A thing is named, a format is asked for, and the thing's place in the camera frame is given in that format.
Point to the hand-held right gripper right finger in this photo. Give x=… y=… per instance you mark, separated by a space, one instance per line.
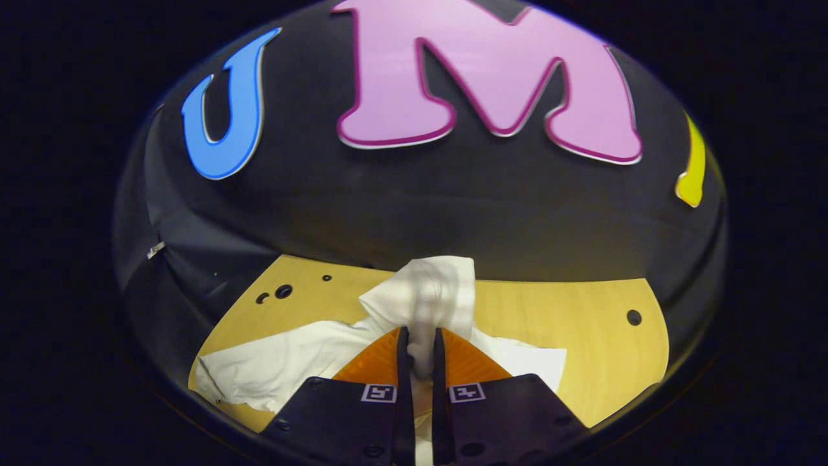
x=442 y=421

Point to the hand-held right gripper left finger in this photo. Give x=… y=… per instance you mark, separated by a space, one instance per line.
x=404 y=414

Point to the white garment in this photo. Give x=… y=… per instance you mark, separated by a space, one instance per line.
x=291 y=362

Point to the small white clip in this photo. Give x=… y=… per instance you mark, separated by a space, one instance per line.
x=155 y=249

